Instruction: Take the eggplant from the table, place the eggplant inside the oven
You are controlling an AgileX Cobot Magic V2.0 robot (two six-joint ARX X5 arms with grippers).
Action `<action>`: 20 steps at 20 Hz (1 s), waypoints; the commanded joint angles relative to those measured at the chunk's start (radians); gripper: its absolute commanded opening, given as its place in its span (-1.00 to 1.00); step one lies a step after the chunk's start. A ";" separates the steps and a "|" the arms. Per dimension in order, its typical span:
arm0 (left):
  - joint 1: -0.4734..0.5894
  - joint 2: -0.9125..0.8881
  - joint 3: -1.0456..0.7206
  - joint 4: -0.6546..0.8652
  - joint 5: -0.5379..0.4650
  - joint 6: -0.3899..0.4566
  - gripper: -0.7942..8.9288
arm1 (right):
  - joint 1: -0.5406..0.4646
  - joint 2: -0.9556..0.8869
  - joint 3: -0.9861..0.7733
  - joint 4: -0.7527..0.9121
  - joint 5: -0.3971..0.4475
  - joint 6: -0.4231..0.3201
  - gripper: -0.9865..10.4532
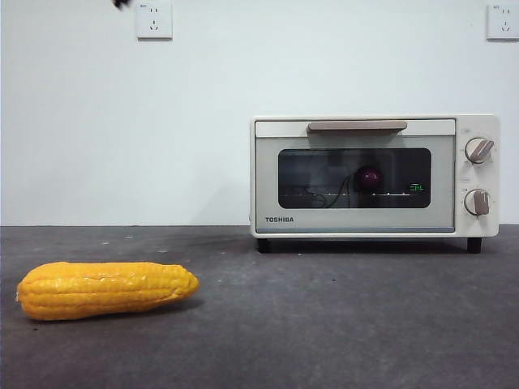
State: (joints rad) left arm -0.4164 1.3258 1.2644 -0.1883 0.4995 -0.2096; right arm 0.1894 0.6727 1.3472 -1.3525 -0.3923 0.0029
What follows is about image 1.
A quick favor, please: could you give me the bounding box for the cream white toaster oven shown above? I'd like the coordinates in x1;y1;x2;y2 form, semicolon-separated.
250;114;501;254

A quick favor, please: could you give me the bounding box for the beige oven knob slanted pointer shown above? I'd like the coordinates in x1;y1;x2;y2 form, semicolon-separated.
465;137;496;165

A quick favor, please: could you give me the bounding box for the dark purple eggplant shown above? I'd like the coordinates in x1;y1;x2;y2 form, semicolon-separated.
354;164;384;191

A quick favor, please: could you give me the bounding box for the white wall socket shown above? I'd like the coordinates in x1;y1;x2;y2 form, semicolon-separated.
136;2;174;41
486;4;519;41

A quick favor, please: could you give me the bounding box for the beige oven knob upright pointer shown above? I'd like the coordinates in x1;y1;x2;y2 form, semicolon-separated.
463;188;492;217

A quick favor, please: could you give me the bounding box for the yellow corn cob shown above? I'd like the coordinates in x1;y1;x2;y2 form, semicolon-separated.
15;261;201;323

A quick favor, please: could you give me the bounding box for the oven door with beige handle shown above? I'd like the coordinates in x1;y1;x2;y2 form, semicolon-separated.
255;118;457;235

